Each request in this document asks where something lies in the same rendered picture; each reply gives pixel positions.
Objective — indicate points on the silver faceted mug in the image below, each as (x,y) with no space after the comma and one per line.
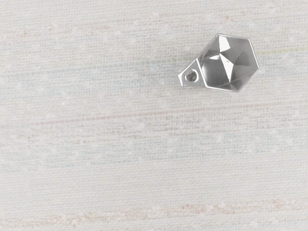
(223,69)

